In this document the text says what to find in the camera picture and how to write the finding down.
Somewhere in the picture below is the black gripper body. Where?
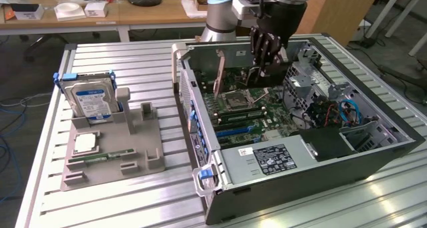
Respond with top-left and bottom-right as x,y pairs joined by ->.
249,0 -> 309,47

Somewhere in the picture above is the graphics card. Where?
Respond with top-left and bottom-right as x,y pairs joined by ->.
212,48 -> 290,100

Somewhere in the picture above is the socket cover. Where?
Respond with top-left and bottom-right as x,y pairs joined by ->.
257,86 -> 274,101

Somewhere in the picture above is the metal drive cage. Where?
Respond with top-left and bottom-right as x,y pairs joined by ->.
282,60 -> 335,108

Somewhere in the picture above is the wooden cabinet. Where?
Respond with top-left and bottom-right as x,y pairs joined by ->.
293,0 -> 383,47

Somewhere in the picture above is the CPU socket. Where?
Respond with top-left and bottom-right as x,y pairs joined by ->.
221,89 -> 253,112

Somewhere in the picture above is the white paper stack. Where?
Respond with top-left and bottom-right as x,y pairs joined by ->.
180,0 -> 210,19

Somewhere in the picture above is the green motherboard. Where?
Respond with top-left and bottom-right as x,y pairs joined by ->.
196,72 -> 303,151

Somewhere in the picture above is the installed RAM stick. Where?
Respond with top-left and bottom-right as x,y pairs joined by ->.
218,109 -> 269,125

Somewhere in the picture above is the black power adapter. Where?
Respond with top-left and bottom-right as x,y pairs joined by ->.
358,37 -> 379,49

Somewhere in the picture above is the blue expansion slot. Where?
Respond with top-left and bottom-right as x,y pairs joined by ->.
214,126 -> 255,139

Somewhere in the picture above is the gray power supply unit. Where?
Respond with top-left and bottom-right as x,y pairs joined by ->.
218,134 -> 319,186

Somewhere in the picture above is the disk bay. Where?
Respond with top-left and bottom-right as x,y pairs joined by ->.
338,120 -> 399,154

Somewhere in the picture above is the open black PC case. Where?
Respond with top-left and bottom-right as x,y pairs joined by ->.
171,36 -> 419,226

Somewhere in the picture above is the blue case latch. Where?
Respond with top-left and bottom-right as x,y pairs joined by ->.
198,168 -> 214,181

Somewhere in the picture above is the small white box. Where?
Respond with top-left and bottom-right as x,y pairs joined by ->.
83,0 -> 110,19

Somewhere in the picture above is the hard disk with blue caddy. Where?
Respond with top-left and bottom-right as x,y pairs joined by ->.
52,69 -> 118,125

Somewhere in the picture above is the white round dispenser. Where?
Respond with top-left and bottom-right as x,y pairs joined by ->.
54,2 -> 88,22

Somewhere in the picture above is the green RAM stick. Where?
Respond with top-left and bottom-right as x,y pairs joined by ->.
67,148 -> 139,164

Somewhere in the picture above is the CPU chip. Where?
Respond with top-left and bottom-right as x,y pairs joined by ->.
72,133 -> 102,154

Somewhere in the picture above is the gray parts rack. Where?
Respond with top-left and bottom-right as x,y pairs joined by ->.
59,86 -> 168,192

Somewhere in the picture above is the wooden desk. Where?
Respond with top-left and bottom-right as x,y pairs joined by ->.
0,0 -> 302,37

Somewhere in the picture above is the black chair base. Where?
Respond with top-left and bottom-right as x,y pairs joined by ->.
19,33 -> 72,62

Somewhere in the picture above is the black and white box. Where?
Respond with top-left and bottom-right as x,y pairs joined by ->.
8,2 -> 46,21

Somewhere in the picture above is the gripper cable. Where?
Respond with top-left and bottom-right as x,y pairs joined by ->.
255,0 -> 269,19

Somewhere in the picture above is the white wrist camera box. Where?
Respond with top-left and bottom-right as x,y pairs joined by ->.
231,0 -> 266,28

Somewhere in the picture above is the red wire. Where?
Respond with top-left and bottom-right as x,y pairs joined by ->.
326,103 -> 349,126

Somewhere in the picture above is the blue wire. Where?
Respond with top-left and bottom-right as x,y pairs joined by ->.
338,99 -> 366,127

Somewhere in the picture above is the white table frame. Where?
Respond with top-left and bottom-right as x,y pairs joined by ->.
365,0 -> 427,57

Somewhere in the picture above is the white floor cable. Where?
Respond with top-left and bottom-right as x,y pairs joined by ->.
0,92 -> 52,108

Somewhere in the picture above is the blue floor cable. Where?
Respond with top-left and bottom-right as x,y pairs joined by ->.
0,104 -> 28,204

